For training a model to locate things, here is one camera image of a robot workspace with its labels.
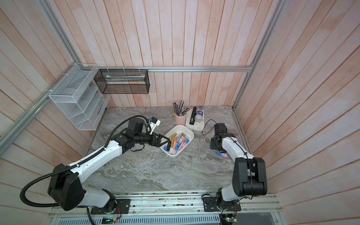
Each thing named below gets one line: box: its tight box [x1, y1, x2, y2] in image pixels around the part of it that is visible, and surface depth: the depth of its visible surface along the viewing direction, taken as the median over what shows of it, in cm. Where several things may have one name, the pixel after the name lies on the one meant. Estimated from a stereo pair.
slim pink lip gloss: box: [178, 139, 186, 150], surface depth 97 cm
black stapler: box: [189, 106, 197, 126], surface depth 110 cm
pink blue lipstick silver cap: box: [172, 138, 183, 156], surface depth 97 cm
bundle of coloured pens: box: [171, 100, 191, 117], surface depth 106 cm
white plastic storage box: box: [159, 124, 195, 158], surface depth 100 cm
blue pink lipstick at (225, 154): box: [216, 150, 229, 158], surface depth 93 cm
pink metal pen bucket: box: [173, 113, 187, 126], surface depth 106 cm
